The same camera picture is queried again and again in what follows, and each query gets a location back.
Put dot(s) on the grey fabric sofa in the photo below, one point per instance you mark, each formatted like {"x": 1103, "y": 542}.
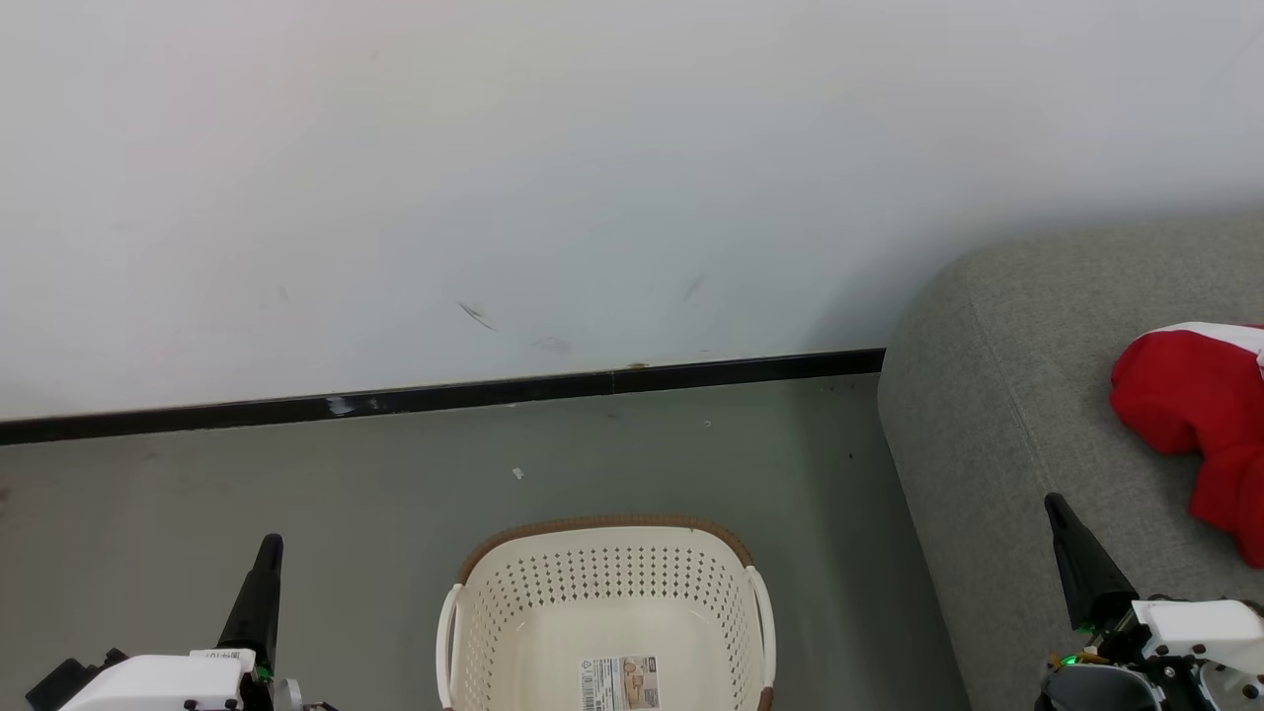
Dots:
{"x": 1007, "y": 415}

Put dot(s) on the plain red garment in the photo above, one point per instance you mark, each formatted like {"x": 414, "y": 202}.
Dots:
{"x": 1234, "y": 504}

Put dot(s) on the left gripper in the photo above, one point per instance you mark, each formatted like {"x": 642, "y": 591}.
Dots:
{"x": 281, "y": 696}

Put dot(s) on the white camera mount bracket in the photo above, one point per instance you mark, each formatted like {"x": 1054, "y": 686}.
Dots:
{"x": 1205, "y": 622}
{"x": 148, "y": 686}

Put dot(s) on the white right camera mount bracket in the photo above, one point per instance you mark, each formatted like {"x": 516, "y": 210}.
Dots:
{"x": 1205, "y": 622}

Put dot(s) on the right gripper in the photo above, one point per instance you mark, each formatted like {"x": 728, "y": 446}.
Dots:
{"x": 1136, "y": 681}

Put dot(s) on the black wall baseboard strip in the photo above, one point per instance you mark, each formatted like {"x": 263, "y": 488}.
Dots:
{"x": 444, "y": 395}

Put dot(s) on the white left camera mount bracket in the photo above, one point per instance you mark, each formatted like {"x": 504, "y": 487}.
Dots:
{"x": 148, "y": 686}

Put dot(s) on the cream perforated laundry basket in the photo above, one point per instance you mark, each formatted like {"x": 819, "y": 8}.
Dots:
{"x": 612, "y": 612}

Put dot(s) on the paper label sticker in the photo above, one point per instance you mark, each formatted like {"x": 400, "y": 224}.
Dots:
{"x": 622, "y": 683}

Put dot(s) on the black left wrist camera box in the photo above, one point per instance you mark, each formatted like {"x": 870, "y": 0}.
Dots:
{"x": 59, "y": 686}

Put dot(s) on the red shorts with white stripes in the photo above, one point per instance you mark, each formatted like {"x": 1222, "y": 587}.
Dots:
{"x": 1175, "y": 395}

